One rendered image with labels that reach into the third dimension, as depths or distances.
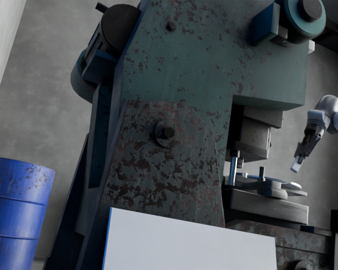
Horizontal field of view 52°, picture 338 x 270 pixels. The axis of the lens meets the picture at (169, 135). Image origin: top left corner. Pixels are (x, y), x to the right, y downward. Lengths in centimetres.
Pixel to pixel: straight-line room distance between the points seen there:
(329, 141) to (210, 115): 583
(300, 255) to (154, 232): 49
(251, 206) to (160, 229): 34
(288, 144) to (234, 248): 521
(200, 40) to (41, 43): 379
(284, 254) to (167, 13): 80
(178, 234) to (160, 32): 58
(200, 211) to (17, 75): 390
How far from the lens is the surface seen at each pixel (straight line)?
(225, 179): 130
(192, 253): 90
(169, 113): 93
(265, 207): 112
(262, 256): 105
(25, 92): 457
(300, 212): 121
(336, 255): 125
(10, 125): 447
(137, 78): 100
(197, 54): 112
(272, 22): 120
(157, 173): 89
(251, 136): 130
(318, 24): 132
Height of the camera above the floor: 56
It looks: 15 degrees up
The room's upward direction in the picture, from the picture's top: 10 degrees clockwise
